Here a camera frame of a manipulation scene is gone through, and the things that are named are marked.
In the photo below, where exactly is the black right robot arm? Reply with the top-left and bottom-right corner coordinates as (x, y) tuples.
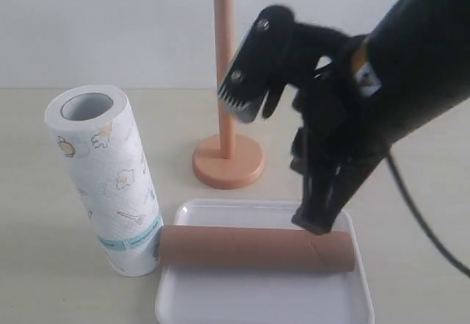
(217, 0), (469, 235)

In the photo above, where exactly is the white plastic tray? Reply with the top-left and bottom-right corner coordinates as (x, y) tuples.
(155, 198), (375, 323)

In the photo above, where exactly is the wooden paper towel holder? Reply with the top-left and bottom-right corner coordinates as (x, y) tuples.
(192, 0), (264, 190)

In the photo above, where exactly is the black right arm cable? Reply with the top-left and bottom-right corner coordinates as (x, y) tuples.
(385, 148), (470, 278)

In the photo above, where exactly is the printed white paper towel roll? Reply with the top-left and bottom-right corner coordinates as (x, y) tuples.
(44, 84), (163, 277)

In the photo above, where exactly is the brown cardboard tube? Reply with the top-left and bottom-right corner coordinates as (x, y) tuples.
(158, 225), (355, 273)

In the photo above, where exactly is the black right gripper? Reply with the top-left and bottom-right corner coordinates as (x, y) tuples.
(217, 5), (384, 235)

